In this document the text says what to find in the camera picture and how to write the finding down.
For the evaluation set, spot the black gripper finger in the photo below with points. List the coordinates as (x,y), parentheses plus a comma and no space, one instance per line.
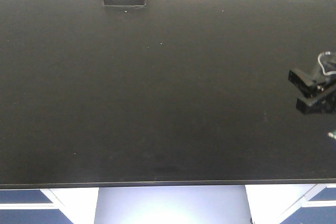
(323,103)
(312,85)

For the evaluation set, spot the blue cabinet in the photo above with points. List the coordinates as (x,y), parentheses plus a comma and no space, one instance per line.
(300,203)
(55,205)

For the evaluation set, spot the small clear glass beaker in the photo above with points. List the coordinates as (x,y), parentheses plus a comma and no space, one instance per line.
(326,61)

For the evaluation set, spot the blue left cabinet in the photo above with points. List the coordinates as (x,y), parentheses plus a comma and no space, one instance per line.
(55,205)

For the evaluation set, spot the blue right cabinet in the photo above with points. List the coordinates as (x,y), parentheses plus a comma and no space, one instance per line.
(300,203)

